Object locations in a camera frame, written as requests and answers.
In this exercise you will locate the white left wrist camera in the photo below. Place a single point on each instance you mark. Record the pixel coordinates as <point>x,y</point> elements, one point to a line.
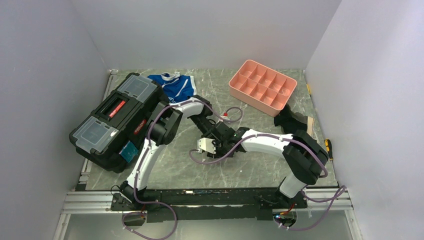
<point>224,117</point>

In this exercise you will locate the brown cardboard piece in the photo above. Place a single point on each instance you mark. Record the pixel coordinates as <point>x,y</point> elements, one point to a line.
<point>310,125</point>

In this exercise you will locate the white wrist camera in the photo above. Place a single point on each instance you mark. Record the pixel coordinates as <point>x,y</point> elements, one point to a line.
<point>224,117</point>
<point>207,145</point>

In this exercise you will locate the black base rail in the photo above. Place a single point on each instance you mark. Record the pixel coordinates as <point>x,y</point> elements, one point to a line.
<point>159,205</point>

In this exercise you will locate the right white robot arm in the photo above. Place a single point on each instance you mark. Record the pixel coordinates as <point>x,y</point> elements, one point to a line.
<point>304,156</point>

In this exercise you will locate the black cloth at right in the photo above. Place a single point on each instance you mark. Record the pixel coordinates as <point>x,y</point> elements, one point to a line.
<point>290,121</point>

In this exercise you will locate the blue white underwear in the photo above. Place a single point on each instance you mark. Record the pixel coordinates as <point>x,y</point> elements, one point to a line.
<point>176,86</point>

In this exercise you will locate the black plastic toolbox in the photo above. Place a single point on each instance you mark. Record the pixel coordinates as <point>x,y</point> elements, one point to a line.
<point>123,116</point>

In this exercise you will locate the aluminium frame rail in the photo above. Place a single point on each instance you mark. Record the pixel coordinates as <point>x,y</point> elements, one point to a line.
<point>84,202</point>

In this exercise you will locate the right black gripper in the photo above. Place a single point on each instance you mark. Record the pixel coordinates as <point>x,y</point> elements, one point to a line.
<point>217,153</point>

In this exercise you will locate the pink divided organizer tray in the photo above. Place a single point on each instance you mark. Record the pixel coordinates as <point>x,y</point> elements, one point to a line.
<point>262,87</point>

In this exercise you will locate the yellow black screwdriver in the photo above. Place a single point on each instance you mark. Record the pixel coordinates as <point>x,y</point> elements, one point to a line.
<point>329,148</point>

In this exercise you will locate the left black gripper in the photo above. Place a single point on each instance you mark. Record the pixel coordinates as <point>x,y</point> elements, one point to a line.
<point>208,134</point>

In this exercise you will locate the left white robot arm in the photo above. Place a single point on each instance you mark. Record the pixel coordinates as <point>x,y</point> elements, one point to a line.
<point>161,132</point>

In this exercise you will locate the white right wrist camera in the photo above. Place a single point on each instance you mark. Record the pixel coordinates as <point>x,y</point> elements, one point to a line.
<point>207,145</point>

